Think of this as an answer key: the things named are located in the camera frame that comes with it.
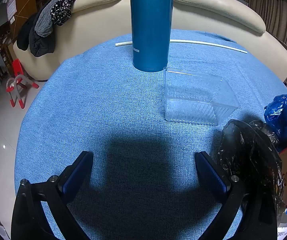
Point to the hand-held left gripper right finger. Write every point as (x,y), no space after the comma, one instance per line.
(212,173)

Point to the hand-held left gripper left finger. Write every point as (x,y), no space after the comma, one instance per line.
(76,173)

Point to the crumpled black plastic bag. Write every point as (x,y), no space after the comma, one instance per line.
(251,152)

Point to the clear plastic food container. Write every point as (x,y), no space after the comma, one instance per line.
(198,97)

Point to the small white box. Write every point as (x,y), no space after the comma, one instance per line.
(284,232)

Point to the thin white plastic tube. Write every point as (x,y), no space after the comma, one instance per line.
(208,43)

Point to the black jacket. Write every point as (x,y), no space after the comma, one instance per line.
(39,45)

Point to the beige leather sofa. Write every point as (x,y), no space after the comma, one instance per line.
(96,30)

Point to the grey knit garment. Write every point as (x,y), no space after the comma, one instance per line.
(44,21)

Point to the blue metal thermos bottle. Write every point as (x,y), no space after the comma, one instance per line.
(151,25)

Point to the black floral cloth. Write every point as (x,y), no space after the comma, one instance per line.
(66,5)

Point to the brown curtain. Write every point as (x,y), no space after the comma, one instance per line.
(273,7)

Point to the wall calendar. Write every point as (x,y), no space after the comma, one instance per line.
(11,7)

